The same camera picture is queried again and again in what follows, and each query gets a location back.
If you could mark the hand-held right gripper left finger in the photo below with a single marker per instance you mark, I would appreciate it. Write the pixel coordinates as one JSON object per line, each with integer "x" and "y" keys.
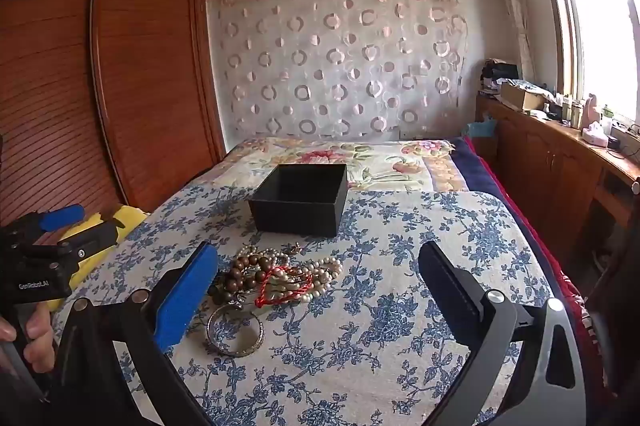
{"x": 182, "y": 301}

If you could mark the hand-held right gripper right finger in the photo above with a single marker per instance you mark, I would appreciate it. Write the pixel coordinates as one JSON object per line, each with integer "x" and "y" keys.
{"x": 452, "y": 286}

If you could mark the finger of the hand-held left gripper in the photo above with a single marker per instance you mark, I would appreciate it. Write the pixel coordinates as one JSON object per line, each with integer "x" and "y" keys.
{"x": 97, "y": 238}
{"x": 60, "y": 219}

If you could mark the silver metal bangle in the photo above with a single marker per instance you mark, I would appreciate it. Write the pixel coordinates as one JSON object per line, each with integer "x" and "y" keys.
{"x": 212, "y": 338}

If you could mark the black box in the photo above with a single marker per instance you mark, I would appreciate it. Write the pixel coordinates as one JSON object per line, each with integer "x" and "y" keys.
{"x": 295, "y": 213}

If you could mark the person's left hand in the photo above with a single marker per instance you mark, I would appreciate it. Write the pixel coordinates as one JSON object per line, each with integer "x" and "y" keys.
{"x": 32, "y": 331}

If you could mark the yellow cloth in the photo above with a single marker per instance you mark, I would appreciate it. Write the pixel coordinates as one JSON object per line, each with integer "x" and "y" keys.
{"x": 120, "y": 213}

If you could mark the blue floral cloth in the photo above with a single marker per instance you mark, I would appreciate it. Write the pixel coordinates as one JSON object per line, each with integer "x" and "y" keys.
{"x": 375, "y": 331}

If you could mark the dark blue blanket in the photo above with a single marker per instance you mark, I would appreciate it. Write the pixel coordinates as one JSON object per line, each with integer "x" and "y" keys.
{"x": 472, "y": 165}

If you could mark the pink floral bedsheet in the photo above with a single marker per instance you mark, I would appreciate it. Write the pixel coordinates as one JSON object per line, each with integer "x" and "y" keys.
{"x": 390, "y": 163}

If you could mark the wooden side cabinet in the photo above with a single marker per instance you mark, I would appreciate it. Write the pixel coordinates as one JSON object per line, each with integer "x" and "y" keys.
{"x": 540, "y": 165}

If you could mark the teal paper bag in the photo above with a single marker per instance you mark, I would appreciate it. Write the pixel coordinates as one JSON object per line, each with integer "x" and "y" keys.
{"x": 482, "y": 128}

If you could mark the brown wooden wardrobe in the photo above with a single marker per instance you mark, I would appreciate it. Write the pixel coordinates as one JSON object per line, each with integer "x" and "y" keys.
{"x": 150, "y": 80}

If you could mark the cardboard box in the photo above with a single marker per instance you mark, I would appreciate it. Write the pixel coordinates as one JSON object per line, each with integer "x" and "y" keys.
{"x": 520, "y": 98}

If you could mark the white tissue box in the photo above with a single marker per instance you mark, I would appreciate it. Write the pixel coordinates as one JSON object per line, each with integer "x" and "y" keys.
{"x": 595, "y": 136}

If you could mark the row of small bottles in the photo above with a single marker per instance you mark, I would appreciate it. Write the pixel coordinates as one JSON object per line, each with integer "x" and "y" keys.
{"x": 570, "y": 113}

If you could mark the pile of dark clothes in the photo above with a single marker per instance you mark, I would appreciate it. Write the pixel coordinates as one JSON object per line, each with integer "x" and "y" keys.
{"x": 497, "y": 73}

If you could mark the pink figurine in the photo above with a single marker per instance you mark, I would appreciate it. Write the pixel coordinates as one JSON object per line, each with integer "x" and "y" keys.
{"x": 593, "y": 108}

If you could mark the sheer curtain with circles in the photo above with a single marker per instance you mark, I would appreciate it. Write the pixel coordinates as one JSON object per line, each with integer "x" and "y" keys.
{"x": 340, "y": 55}

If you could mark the window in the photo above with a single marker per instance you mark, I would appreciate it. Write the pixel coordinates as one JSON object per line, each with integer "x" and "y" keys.
{"x": 595, "y": 5}

